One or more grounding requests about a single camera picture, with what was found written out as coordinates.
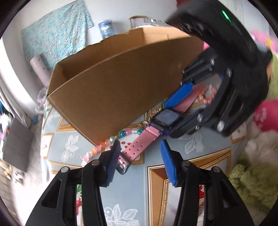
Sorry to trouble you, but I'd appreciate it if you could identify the pink strap smart watch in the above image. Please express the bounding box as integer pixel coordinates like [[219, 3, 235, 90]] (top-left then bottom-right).
[[116, 84, 208, 174]]

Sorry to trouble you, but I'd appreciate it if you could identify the orange pink bead bracelet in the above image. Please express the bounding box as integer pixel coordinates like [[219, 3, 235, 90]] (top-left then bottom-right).
[[195, 84, 218, 106]]

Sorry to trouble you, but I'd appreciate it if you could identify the multicolour bead bracelet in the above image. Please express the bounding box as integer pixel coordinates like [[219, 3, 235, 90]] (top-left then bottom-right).
[[80, 121, 153, 168]]

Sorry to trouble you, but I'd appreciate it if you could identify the grey cabinet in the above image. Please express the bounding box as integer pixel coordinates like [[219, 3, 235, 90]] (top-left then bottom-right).
[[2, 118, 34, 172]]

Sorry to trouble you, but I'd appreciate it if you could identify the fruit pattern tablecloth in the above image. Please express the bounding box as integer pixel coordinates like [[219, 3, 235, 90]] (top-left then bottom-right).
[[40, 103, 247, 225]]

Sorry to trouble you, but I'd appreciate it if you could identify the brown cardboard box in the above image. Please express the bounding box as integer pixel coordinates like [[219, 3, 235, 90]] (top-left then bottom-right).
[[48, 27, 204, 145]]

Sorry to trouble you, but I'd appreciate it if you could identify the blue water bottle on dispenser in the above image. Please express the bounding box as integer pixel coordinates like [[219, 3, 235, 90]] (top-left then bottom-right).
[[99, 19, 115, 39]]

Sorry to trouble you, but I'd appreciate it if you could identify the white plastic bag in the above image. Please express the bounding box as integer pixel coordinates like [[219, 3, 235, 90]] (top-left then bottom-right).
[[35, 87, 47, 115]]

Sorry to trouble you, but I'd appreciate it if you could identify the pink rolled mat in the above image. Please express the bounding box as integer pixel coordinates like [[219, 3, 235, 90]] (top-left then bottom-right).
[[30, 55, 50, 87]]

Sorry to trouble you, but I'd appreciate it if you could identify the floral teal wall cloth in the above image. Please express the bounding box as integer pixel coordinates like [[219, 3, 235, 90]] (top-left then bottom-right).
[[21, 1, 93, 70]]

